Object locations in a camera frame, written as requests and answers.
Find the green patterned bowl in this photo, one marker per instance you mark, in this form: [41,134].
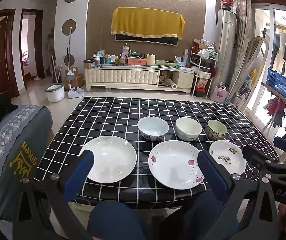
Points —
[216,130]

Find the cardboard boxes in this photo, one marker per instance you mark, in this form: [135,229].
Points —
[78,78]

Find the white shelf rack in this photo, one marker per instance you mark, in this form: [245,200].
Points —
[203,66]

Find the plain white bowl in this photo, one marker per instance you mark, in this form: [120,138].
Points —
[188,128]

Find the white mug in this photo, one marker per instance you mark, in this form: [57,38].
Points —
[126,52]

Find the brown door frame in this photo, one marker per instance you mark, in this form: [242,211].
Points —
[42,45]

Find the round brown wall disc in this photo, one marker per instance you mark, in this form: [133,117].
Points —
[66,59]
[66,27]

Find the curved wooden frame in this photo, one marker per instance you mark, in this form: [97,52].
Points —
[266,52]

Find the person's left leg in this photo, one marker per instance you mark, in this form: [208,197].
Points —
[115,220]

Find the yellow cloth cover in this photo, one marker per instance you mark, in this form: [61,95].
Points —
[146,22]

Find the white dustpan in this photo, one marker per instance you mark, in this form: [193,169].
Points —
[76,93]

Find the white mop bucket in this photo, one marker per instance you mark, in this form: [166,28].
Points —
[55,93]

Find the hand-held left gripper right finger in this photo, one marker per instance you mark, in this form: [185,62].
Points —
[213,173]

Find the person's leg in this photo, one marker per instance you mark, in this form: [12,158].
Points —
[195,217]
[115,220]

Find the wooden drying rack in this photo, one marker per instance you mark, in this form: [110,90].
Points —
[282,100]

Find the black television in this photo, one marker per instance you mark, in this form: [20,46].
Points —
[145,39]

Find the white bowl with floral print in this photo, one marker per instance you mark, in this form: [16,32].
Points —
[153,127]

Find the white mop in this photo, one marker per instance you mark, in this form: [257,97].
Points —
[69,55]

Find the black white checkered tablecloth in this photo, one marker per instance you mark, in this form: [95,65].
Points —
[108,115]

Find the pink box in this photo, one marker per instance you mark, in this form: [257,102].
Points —
[136,60]

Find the pink bag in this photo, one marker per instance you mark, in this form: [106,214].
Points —
[220,95]

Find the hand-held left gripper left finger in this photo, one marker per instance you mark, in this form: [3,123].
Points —
[79,175]

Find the plain white plate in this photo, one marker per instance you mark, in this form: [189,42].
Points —
[113,155]

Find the beige curtain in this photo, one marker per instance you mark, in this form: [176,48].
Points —
[242,42]

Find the cream television cabinet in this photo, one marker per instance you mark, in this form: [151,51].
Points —
[133,76]

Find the white paper roll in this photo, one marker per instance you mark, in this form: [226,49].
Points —
[174,84]

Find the small white plate dark print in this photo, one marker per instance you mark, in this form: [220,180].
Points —
[226,158]

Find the standing air conditioner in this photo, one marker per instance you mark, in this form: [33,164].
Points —
[226,50]

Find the blue plastic basket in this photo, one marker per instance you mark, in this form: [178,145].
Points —
[280,82]

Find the white plate with pink flowers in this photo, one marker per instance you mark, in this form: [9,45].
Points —
[173,165]

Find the vase with red flowers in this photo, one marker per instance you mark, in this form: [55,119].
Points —
[226,1]

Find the person's right leg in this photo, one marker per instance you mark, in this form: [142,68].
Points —
[195,217]

